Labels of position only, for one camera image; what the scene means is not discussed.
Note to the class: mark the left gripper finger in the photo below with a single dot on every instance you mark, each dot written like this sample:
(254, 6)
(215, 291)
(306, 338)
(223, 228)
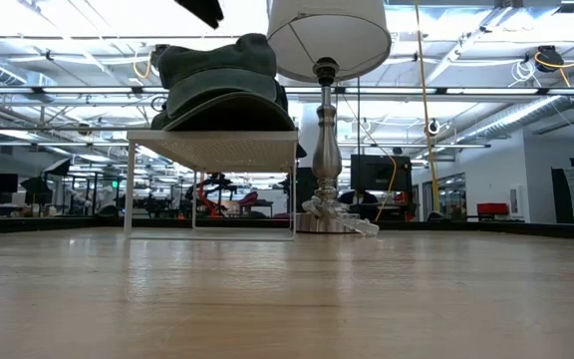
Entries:
(204, 7)

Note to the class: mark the dark teal hat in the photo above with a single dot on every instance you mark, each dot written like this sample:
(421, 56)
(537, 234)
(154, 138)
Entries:
(283, 97)

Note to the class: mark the white lamp shade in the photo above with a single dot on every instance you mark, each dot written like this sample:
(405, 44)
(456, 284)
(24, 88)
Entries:
(327, 35)

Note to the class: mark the white perforated shelf riser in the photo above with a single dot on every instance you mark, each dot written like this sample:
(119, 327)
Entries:
(217, 149)

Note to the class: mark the silver lamp base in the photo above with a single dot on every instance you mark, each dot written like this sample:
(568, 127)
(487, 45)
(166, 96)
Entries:
(327, 149)

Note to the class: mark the red orange stand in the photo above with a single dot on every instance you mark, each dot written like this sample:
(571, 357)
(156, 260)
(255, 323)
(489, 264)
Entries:
(207, 197)

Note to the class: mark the dark red chair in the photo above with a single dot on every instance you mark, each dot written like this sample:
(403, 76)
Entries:
(254, 199)

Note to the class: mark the black rectangular panel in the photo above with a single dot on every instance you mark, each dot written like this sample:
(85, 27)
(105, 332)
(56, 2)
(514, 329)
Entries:
(304, 187)

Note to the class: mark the black softbox light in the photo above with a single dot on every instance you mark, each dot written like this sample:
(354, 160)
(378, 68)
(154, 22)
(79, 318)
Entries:
(35, 187)
(59, 167)

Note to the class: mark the large black monitor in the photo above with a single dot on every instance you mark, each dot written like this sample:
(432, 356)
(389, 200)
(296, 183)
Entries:
(372, 172)

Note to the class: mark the small round hanging reel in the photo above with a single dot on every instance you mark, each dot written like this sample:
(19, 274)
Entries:
(433, 127)

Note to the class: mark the red box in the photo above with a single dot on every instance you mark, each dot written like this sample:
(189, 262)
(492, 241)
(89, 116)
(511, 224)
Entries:
(491, 209)

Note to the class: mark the silver ventilation duct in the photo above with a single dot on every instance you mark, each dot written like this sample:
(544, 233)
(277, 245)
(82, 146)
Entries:
(516, 114)

